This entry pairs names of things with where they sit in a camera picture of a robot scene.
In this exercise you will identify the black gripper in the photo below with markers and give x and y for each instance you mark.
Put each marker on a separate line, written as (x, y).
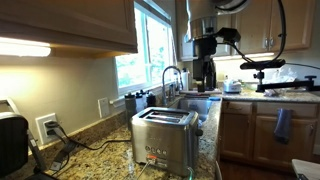
(205, 60)

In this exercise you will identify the stainless steel toaster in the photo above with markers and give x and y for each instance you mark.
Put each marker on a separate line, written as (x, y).
(166, 140)

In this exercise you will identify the white paper towel roll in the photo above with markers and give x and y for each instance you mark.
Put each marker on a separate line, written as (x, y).
(185, 80)

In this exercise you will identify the blue sponge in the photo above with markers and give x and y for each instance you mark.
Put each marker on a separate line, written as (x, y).
(215, 98)

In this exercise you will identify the stainless steel sink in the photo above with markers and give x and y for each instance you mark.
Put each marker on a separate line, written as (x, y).
(196, 106)

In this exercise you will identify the soap dispenser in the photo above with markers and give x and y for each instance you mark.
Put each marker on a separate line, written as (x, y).
(171, 91)

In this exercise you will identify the small white appliance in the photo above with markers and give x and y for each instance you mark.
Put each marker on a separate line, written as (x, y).
(232, 86)

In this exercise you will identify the chrome kitchen faucet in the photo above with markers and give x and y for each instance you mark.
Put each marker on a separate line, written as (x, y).
(163, 86)

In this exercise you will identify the short dark bottle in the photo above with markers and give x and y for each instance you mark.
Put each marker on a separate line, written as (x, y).
(151, 100)

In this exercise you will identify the double door upper cabinet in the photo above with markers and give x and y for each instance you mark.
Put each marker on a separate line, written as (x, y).
(181, 33)

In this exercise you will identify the wooden lower cabinet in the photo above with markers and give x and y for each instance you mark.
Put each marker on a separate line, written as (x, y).
(240, 133)

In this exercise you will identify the white bottle black cap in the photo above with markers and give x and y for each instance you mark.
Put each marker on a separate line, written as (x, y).
(139, 101)

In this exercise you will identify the thin under-cabinet light strip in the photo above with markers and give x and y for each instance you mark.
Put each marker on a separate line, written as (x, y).
(260, 55)

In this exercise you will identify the kitchen window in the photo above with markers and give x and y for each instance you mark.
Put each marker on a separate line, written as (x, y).
(133, 70)

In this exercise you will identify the tall dark water bottle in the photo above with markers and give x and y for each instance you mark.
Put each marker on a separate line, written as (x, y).
(130, 108)

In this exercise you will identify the clear plastic bag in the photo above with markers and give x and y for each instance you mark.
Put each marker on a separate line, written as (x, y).
(281, 76)

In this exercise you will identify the blue dish towel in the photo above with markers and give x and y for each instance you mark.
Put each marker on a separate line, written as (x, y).
(283, 125)

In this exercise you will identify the large wooden upper cabinet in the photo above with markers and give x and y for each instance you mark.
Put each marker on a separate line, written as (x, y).
(66, 20)

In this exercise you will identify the black power adapter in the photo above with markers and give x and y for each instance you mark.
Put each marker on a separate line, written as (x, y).
(61, 155)

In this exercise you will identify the bright under-cabinet light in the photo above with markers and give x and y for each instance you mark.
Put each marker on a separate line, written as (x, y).
(23, 48)

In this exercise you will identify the black box appliance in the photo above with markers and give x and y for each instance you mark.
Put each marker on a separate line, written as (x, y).
(13, 143)

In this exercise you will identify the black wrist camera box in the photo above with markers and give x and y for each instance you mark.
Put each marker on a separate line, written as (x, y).
(229, 35)

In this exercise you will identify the black bar camera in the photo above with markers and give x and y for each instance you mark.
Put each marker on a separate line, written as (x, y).
(263, 64)

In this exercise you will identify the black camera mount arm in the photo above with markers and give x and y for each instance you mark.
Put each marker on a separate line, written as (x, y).
(286, 85)

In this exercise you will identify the white switch plate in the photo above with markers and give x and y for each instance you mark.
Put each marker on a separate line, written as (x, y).
(103, 107)

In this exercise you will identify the white wall outlet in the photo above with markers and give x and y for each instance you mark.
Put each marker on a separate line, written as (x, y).
(40, 133)

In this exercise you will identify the grey metal stand frame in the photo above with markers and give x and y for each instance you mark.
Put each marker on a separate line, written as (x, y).
(36, 151)

